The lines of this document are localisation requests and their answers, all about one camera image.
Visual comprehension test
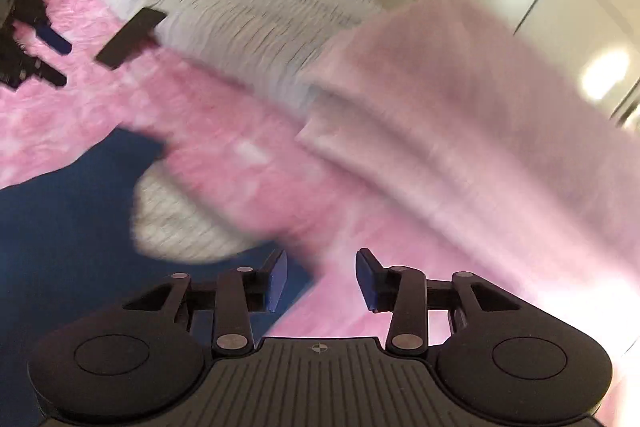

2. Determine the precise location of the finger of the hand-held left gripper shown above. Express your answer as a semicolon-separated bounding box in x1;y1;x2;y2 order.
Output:
30;19;73;56
16;56;68;89

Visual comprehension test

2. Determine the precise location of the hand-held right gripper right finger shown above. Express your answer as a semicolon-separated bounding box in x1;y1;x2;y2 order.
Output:
355;248;522;356

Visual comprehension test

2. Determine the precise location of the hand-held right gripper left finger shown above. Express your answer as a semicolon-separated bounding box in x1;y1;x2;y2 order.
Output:
122;249;289;356

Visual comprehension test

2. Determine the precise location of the navy blue garment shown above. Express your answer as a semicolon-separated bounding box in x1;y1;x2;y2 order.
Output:
0;127;313;360

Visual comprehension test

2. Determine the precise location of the black flat bar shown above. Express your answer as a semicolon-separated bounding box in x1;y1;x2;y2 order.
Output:
94;8;167;70

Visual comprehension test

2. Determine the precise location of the white grey garment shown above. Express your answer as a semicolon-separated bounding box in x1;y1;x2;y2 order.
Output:
130;164;283;265

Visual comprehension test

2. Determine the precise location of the pink patterned bedsheet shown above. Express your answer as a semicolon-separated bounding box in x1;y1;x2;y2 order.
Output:
0;0;640;388

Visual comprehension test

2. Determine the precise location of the folded pale pink blanket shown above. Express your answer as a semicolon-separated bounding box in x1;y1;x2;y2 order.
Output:
294;0;640;323

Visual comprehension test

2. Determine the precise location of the white textured pillow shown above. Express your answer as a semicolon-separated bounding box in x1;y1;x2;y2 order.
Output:
73;0;387;118

